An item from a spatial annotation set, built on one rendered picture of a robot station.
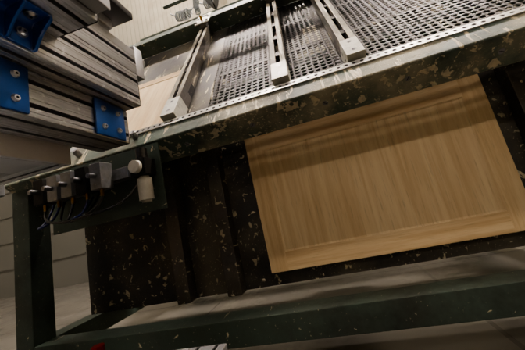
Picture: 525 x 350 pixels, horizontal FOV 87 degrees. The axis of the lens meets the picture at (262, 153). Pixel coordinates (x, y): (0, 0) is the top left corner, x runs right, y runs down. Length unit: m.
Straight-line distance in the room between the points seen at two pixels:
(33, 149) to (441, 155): 1.17
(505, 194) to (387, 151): 0.39
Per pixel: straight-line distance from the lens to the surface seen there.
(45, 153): 0.73
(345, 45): 1.09
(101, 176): 1.07
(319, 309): 0.94
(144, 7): 5.10
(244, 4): 2.06
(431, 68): 1.00
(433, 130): 1.18
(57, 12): 0.61
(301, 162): 1.12
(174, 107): 1.16
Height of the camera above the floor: 0.49
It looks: 12 degrees up
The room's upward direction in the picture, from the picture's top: 12 degrees counter-clockwise
